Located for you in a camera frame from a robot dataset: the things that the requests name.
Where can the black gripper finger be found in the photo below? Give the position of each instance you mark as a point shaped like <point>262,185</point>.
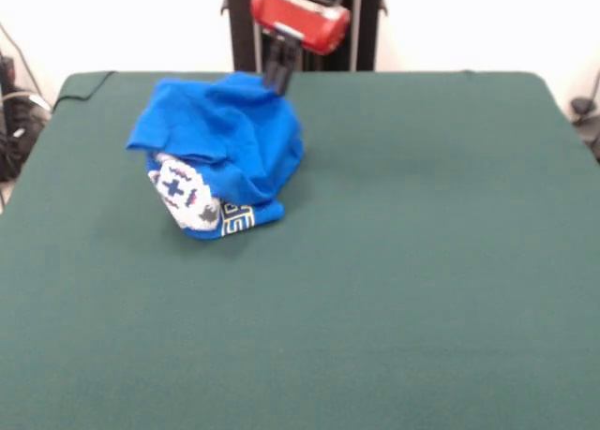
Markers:
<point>273,64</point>
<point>288,69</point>

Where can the dark green table cloth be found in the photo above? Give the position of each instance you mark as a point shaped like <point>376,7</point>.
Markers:
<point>375,285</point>

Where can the blue printed T-shirt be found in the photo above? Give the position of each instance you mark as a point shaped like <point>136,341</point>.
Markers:
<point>225,135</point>

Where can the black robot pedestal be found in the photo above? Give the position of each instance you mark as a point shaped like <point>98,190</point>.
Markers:
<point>241,27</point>

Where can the dark grey floor stand base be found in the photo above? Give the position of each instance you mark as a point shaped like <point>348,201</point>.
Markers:
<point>582,106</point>
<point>19,135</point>

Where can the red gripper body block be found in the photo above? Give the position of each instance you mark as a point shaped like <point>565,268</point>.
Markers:
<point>300,22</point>

